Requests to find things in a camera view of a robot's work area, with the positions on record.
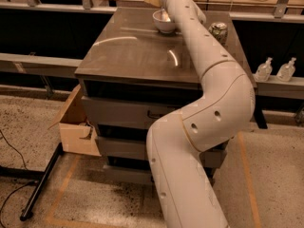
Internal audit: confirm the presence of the orange soda can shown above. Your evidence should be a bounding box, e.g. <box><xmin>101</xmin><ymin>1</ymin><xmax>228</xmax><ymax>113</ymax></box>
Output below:
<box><xmin>161</xmin><ymin>9</ymin><xmax>170</xmax><ymax>22</ymax></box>

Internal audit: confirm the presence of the black metal floor bar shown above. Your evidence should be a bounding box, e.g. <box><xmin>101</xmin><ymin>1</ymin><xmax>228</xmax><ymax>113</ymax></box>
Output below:
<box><xmin>20</xmin><ymin>143</ymin><xmax>63</xmax><ymax>221</ymax></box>

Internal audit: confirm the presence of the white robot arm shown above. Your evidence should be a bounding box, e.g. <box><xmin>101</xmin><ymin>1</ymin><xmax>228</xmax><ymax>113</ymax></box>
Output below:
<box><xmin>146</xmin><ymin>0</ymin><xmax>255</xmax><ymax>228</ymax></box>

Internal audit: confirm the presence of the open cardboard box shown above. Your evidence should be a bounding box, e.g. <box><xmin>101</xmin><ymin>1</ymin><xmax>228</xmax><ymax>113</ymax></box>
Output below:
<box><xmin>49</xmin><ymin>85</ymin><xmax>100</xmax><ymax>156</ymax></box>

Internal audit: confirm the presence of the grey drawer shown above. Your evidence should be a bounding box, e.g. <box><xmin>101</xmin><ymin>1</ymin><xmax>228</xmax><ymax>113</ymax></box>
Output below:
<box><xmin>82</xmin><ymin>96</ymin><xmax>177</xmax><ymax>129</ymax></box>
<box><xmin>104</xmin><ymin>165</ymin><xmax>153</xmax><ymax>185</ymax></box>
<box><xmin>97</xmin><ymin>137</ymin><xmax>227</xmax><ymax>170</ymax></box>

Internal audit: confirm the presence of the bottom grey drawer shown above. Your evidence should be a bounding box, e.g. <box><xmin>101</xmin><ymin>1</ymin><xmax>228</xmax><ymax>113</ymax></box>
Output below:
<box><xmin>104</xmin><ymin>165</ymin><xmax>153</xmax><ymax>185</ymax></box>

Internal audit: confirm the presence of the white ceramic bowl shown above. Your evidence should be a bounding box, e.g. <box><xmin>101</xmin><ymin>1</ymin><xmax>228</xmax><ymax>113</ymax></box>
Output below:
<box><xmin>153</xmin><ymin>10</ymin><xmax>176</xmax><ymax>33</ymax></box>

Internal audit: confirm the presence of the top grey drawer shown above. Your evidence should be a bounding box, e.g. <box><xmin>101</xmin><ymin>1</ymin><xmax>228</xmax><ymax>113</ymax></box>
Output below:
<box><xmin>82</xmin><ymin>96</ymin><xmax>177</xmax><ymax>129</ymax></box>

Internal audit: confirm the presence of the green white soda can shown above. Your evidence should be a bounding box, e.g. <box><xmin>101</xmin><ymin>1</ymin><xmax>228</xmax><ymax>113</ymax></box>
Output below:
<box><xmin>208</xmin><ymin>22</ymin><xmax>228</xmax><ymax>45</ymax></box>

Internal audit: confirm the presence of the middle grey drawer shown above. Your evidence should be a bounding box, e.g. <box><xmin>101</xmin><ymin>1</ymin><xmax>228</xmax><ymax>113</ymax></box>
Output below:
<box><xmin>97</xmin><ymin>137</ymin><xmax>227</xmax><ymax>170</ymax></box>

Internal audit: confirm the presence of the black floor cable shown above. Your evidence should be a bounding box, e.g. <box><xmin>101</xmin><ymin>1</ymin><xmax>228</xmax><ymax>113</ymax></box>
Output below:
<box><xmin>0</xmin><ymin>128</ymin><xmax>37</xmax><ymax>228</ymax></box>

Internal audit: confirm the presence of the grey drawer cabinet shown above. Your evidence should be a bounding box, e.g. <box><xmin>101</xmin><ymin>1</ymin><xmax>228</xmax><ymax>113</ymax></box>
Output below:
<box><xmin>74</xmin><ymin>7</ymin><xmax>257</xmax><ymax>188</ymax></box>

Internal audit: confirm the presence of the metal railing frame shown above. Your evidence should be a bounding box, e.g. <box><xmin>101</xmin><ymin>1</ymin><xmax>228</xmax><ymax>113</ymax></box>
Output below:
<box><xmin>0</xmin><ymin>2</ymin><xmax>304</xmax><ymax>99</ymax></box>

